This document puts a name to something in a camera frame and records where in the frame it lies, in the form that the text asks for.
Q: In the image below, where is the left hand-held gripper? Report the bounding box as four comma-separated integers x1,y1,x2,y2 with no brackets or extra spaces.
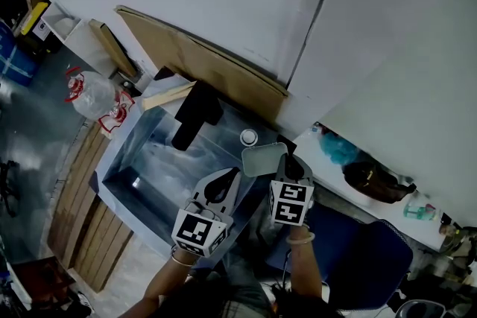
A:
171,166,243,258

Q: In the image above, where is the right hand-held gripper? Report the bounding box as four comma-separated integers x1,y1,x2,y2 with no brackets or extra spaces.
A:
268,154,316,227

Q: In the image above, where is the white square plate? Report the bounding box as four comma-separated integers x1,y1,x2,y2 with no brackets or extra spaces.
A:
241,141,289,178

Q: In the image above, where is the person's right forearm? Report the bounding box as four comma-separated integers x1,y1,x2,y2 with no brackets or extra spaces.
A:
288,223,324,299

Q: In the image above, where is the person's left forearm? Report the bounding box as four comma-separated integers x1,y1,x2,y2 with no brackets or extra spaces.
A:
141,247,201,312

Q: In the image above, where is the teal plastic bag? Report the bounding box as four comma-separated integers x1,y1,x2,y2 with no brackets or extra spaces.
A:
319,131,361,167

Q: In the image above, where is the round white drain stopper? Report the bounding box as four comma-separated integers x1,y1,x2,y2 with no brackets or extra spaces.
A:
239,128,259,147

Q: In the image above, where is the stainless steel sink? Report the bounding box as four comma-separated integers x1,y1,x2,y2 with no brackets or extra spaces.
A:
94,75,296,262

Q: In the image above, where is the pale bangle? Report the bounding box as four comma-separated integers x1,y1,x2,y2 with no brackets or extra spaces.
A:
285,231,316,246

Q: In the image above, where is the gold bangle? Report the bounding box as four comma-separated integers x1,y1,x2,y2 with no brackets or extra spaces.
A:
170,245,195,267

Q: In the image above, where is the black faucet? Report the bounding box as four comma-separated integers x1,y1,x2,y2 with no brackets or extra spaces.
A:
171,79,225,152

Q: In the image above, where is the brown bag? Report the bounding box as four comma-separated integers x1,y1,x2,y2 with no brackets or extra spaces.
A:
341,160,418,205

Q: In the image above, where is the person's grey trouser leg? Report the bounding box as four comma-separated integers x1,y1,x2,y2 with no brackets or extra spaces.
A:
222,252,277,318

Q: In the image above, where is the light wooden strip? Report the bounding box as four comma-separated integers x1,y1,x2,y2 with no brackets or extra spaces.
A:
141,80,198,111

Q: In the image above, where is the blue chair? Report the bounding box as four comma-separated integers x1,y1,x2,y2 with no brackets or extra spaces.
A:
263,202,414,311

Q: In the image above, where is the large cardboard sheet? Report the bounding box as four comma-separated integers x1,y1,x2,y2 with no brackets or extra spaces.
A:
115,4,290,124

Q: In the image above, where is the teal clear bottle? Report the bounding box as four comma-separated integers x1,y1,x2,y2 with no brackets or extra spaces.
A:
402,193,439,222

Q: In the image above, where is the wooden plank pallet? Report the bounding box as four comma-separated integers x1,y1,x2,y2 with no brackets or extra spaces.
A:
47,121,135,293

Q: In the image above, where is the long narrow cardboard box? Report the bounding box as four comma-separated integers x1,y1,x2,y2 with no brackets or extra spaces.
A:
88,19,139,79

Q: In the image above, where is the dark brown stool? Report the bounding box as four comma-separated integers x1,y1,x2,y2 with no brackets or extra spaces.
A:
10,255,76,311

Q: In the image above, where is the white open box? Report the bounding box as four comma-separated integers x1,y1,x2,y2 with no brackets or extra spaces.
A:
40,2,117,78

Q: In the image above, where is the black floor stand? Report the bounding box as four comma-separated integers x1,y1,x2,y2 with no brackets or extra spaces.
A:
0,159,20,220

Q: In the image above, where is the blue bin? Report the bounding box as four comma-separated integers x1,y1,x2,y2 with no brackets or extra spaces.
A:
0,19,39,88

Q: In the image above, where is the black bin yellow lid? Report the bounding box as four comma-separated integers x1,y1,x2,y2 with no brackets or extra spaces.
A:
19,1,63,54

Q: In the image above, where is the clear water jug red handle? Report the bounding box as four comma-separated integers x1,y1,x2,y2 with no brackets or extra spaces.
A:
64,66,117,121
98,90,136,133

